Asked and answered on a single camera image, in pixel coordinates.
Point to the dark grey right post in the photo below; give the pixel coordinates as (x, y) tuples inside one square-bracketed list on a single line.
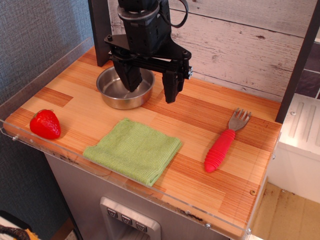
[(300, 63)]

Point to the green folded cloth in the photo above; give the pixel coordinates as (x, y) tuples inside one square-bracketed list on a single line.
[(135, 150)]

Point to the dark grey post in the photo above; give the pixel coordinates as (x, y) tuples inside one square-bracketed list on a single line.
[(101, 27), (300, 63)]

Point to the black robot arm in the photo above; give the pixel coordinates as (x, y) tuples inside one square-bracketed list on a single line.
[(147, 44)]

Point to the yellow and black object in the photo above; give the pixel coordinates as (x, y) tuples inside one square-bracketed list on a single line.
[(18, 233)]

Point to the clear acrylic table guard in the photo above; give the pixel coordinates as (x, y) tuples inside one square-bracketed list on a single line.
[(224, 200)]

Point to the dark grey left post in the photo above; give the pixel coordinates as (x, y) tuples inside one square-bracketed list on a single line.
[(101, 27)]

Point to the silver metal pot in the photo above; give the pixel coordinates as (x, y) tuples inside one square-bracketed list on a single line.
[(117, 96)]

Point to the white toy appliance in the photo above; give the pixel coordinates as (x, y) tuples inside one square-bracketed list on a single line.
[(295, 163)]

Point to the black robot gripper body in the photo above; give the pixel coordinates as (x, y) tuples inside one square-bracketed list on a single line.
[(147, 41)]

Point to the fork with red handle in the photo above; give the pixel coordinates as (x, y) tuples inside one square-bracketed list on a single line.
[(219, 149)]

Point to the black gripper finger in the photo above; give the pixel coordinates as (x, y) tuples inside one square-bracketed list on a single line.
[(173, 84), (129, 75)]

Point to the silver toy fridge cabinet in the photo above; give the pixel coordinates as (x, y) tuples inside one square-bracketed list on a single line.
[(105, 211)]

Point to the red toy capsicum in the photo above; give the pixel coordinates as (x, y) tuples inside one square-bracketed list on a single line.
[(45, 124)]

